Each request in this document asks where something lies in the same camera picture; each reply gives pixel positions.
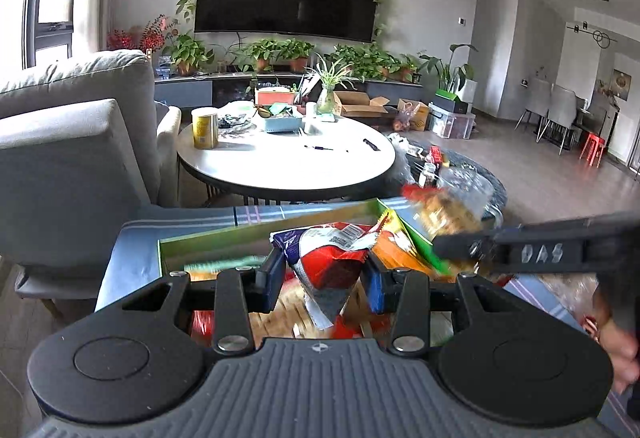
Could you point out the dark round side table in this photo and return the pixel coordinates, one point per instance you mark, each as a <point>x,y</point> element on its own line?
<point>433,166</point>

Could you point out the spider plant in vase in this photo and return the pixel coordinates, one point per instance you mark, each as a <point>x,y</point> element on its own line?
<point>328,75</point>

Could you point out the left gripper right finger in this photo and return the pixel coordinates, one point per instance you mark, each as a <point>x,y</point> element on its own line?
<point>405,294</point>

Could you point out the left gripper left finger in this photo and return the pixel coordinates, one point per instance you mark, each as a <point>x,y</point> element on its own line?
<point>239,293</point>

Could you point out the clear storage bin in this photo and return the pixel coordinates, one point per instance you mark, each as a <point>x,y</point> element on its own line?
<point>449,125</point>

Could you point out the open cardboard box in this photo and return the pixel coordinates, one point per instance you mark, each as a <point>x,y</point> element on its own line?
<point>359,104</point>

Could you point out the green snack bag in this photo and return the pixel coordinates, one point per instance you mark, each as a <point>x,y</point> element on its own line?
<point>250,261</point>

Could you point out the low tv cabinet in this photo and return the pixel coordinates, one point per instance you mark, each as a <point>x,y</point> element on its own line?
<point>218,89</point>

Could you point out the green cardboard box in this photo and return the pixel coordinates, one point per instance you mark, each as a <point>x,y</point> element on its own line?
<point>174,253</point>

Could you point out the light blue tray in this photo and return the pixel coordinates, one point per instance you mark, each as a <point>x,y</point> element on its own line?
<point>283,125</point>

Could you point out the red stool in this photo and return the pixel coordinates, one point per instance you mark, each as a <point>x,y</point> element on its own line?
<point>593,150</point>

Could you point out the blue striped tablecloth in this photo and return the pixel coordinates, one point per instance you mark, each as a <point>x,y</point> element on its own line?
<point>134,263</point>

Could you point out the white round table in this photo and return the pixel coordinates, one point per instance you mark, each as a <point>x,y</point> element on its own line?
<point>334,160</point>

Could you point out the red flower arrangement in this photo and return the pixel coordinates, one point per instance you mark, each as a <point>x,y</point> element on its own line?
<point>150,38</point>

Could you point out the person's right hand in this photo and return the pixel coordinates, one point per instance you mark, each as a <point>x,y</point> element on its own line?
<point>620,345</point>

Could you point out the grey sofa armchair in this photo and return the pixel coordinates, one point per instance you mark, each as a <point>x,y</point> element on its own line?
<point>84,148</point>

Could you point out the tall potted plant white pot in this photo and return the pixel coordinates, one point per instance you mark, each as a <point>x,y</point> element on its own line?
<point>450,78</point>

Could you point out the red cracker bag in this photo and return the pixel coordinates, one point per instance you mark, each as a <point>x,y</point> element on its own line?
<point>291,318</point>

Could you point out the glass pitcher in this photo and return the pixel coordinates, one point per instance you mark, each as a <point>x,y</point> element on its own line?
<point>474,191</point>

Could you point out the yellow small snack packet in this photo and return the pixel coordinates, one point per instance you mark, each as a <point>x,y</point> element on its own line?
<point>439,212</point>

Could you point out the blue white red packet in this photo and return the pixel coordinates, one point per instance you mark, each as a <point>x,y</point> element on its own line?
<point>327,260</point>

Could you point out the white dining chair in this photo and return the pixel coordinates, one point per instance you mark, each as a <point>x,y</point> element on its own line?
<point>562,112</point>

